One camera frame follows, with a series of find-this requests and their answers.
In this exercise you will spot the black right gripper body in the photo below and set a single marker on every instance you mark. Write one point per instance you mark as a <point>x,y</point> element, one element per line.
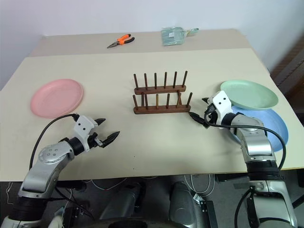
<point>210,110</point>

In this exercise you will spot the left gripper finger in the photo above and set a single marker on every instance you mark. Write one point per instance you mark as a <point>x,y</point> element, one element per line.
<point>110,138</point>
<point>100,121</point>

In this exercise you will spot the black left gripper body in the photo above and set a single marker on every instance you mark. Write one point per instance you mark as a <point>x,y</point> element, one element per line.
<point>95,140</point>

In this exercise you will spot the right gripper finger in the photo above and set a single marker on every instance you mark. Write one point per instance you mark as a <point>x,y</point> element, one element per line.
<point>205,100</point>
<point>197,118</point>

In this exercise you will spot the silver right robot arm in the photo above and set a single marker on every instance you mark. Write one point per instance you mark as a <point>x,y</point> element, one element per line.
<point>256,142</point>

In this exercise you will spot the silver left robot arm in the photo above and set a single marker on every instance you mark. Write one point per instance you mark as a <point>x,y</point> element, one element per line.
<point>47,154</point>

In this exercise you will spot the wooden dish rack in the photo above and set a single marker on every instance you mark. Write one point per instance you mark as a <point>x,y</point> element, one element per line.
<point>161,109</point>

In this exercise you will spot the green plate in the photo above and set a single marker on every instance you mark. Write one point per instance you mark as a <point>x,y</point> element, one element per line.
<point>251,95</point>

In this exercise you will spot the pink plate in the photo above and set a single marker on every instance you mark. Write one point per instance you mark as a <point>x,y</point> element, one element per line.
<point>57,98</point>

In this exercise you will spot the blue plate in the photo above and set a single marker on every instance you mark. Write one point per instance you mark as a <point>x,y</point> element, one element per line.
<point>273,118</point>

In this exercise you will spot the dark grey rounded shape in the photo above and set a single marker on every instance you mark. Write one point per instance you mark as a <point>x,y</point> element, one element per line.
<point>185,209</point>
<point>121,204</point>

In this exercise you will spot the teal metal clip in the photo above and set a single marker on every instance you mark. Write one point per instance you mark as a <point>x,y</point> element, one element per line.
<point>193,30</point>

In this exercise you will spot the teal transparent pouch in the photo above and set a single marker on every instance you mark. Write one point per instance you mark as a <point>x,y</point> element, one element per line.
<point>172,36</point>

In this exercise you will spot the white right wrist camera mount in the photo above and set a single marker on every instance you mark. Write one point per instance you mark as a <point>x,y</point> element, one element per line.
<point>222,102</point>

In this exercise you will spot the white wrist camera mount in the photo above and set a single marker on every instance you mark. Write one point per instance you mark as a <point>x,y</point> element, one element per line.
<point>222,102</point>
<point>83,124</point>

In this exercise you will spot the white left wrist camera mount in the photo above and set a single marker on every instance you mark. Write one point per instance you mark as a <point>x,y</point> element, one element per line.
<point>83,124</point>

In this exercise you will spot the black metal bracket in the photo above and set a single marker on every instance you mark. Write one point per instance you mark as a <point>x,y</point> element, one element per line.
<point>209,213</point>

